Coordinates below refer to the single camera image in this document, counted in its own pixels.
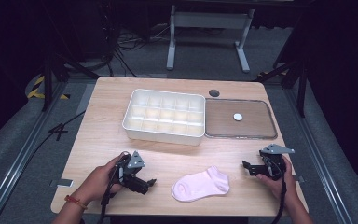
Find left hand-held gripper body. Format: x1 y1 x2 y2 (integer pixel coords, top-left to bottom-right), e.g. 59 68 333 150
117 150 150 196

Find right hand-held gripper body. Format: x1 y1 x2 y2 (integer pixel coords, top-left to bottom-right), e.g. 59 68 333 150
247 143 296 182

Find pink sock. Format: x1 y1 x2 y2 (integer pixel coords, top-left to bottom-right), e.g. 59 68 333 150
171 165 231 203

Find white divided storage box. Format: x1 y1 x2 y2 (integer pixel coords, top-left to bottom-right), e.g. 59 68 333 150
121 88 207 147

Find person's right hand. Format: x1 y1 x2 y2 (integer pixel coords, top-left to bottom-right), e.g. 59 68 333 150
255 154 300 207

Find person's left hand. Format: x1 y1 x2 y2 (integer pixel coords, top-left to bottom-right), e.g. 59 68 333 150
79 154 131 204

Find transparent flat lid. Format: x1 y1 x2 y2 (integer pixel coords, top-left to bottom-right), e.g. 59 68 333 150
204 98 279 140

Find black tripod stand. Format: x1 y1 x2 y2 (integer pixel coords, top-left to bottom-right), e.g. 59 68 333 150
251 59 309 119
41 52 102 113

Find yellow black striped tape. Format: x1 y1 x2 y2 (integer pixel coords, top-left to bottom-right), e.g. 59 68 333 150
26 75 72 101

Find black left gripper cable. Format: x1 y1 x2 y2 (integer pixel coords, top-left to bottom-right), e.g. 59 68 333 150
97 151 131 224

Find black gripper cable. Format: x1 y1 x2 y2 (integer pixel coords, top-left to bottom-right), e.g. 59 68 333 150
97 151 131 224
262 157 288 224

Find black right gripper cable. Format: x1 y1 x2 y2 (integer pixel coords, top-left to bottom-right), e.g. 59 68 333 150
262 157 288 224

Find aluminium floor rail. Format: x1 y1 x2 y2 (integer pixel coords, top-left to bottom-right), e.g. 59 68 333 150
283 88 353 224
0 81 69 224

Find red bracelet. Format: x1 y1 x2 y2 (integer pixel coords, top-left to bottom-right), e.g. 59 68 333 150
63 194 89 210

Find black floor cable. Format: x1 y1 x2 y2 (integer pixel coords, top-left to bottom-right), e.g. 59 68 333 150
0 109 87 224

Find bundle of black floor cables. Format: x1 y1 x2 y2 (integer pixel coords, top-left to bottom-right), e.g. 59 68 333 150
83 3 172 78

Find grey metal table frame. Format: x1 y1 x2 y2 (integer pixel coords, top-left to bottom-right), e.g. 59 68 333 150
166 4 255 74

